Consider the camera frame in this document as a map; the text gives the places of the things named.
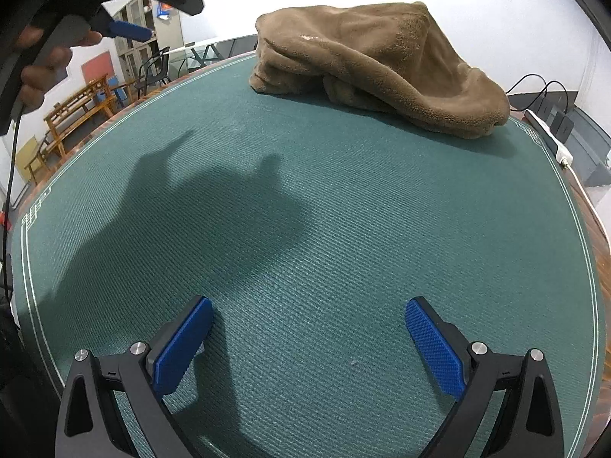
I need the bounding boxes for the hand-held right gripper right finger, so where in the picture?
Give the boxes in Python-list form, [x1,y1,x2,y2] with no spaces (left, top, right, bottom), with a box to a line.
[405,297,565,458]

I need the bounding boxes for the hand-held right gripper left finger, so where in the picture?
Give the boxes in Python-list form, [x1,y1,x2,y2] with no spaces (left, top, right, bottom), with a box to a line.
[56,296,214,458]

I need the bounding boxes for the brown fleece cloth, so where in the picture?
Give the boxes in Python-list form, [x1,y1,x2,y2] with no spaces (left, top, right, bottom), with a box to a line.
[249,1,511,140]

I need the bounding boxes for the person's left hand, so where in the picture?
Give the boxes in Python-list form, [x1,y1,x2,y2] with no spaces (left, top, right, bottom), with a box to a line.
[13,26,104,110]

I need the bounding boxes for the beige glass-door cabinet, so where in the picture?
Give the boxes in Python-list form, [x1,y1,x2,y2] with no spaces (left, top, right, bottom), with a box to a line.
[113,0,185,83]

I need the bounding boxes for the black metal chair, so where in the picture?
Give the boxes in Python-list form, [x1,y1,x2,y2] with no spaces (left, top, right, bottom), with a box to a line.
[137,47,171,90]

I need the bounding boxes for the glass top table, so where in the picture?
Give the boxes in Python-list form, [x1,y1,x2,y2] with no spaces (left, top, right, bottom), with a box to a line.
[166,33,259,76]

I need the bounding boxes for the blue chair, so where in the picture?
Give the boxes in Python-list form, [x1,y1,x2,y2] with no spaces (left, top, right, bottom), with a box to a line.
[97,76,131,106]

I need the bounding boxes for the wooden bench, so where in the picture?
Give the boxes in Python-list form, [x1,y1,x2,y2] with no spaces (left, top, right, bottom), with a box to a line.
[43,75,118,159]

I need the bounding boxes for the yellow wooden chair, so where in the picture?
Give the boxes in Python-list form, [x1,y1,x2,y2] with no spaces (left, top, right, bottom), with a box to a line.
[14,136,51,185]

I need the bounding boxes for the green table mat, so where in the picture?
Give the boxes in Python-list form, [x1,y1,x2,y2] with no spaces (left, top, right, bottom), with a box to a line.
[10,52,600,458]

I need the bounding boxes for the white power strip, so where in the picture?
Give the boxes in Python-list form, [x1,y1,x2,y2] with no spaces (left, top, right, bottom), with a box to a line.
[524,109,574,169]

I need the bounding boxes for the grey steps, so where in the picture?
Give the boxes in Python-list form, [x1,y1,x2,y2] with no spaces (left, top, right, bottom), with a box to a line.
[568,104,611,188]

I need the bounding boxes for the black power adapter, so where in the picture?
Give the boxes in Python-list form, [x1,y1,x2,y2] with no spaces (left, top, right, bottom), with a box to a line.
[554,110,576,144]
[538,99,558,128]

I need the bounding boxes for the red wall board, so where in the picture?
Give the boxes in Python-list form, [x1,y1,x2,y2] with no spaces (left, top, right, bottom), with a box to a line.
[81,52,116,85]

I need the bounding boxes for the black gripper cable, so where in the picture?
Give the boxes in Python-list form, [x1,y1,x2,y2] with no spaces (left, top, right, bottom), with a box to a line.
[0,104,24,297]

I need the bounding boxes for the white power cord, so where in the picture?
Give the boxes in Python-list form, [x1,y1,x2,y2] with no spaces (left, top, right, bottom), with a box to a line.
[566,161,598,213]

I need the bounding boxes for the black adapter cable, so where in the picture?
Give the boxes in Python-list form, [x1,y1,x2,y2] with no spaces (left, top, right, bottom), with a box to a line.
[543,80,570,111]
[505,74,549,101]

